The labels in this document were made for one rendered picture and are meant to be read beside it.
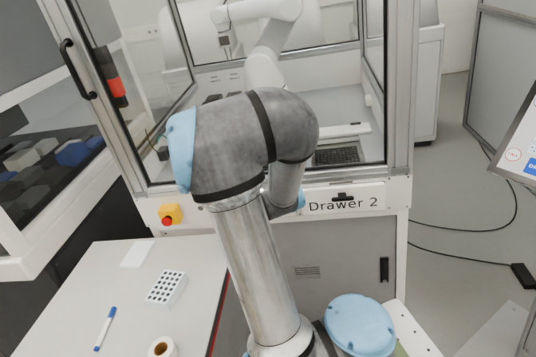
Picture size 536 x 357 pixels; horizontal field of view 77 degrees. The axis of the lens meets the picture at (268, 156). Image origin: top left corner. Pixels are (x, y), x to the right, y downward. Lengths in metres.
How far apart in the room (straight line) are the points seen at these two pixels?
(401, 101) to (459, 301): 1.27
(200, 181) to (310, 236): 0.94
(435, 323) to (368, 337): 1.35
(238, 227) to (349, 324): 0.27
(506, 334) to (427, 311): 0.32
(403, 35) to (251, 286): 0.75
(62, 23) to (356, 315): 1.06
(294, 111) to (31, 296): 1.52
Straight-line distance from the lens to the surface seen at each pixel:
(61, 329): 1.36
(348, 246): 1.41
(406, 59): 1.03
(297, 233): 1.36
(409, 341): 1.03
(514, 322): 2.04
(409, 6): 1.00
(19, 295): 1.84
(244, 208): 0.49
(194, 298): 1.19
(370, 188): 1.19
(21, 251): 1.49
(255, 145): 0.47
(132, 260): 1.40
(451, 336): 1.96
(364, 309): 0.67
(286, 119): 0.47
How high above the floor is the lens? 1.64
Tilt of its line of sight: 30 degrees down
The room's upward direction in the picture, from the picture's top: 12 degrees counter-clockwise
